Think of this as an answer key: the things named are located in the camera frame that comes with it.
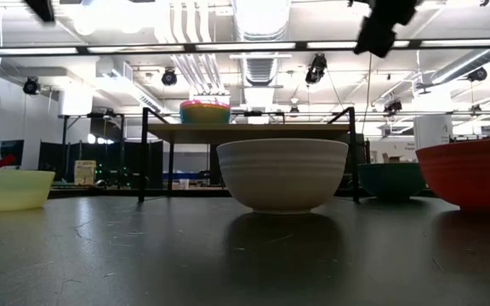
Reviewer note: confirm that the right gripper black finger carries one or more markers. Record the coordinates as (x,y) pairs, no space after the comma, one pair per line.
(374,38)

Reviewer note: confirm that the teal bowl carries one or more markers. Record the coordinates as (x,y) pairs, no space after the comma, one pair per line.
(391,180)

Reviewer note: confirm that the white ribbed bowl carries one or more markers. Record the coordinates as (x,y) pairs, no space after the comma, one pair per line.
(281,174)

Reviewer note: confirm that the red ribbed bowl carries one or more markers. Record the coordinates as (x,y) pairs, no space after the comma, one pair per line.
(474,174)

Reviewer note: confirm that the pink bowl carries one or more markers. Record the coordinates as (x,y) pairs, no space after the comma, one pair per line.
(204,103)

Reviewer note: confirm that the bright green bowl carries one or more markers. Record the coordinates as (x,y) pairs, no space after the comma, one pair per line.
(204,118)

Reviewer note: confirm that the pale yellow bowl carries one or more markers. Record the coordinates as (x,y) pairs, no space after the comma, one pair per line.
(9,191)

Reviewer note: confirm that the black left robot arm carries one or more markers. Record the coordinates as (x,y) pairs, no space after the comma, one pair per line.
(41,8)

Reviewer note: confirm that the wooden shelf with black legs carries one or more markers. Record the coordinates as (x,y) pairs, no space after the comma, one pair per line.
(185,132)

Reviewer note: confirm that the white LED light strip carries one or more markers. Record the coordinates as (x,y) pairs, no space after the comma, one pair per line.
(330,44)
(466,42)
(143,49)
(249,45)
(28,51)

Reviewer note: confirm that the white round pillar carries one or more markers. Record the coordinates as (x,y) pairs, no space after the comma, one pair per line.
(432,132)

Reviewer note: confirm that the black monitor back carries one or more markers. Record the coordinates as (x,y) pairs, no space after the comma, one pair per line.
(362,149)

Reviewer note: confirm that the brown cardboard box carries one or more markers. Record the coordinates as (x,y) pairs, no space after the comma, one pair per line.
(394,158)

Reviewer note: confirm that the white ceiling conduit bundle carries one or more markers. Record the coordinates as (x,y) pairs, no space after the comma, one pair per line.
(194,25)

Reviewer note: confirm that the blue background table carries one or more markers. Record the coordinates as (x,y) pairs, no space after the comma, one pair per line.
(185,175)

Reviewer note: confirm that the small white cup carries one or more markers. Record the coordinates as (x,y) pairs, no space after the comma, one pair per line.
(184,183)

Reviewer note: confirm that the yellow cardboard box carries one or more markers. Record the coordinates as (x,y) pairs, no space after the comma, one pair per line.
(85,173)

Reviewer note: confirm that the black folding room divider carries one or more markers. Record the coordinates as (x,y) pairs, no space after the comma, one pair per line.
(51,157)

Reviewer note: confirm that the dark computer monitor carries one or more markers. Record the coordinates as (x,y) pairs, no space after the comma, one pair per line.
(11,146)

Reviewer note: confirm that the red object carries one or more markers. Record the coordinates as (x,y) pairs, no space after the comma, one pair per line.
(2,162)

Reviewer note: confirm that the black ceiling camera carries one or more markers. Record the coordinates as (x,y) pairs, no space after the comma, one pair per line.
(31,86)
(476,109)
(294,109)
(477,75)
(393,105)
(316,68)
(169,77)

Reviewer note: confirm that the black overhead frame bar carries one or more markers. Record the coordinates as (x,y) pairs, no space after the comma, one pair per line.
(301,45)

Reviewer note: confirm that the white ceiling air duct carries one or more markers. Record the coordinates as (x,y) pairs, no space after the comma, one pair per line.
(117,85)

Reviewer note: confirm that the black background rig frame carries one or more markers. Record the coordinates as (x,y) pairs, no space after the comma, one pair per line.
(64,136)

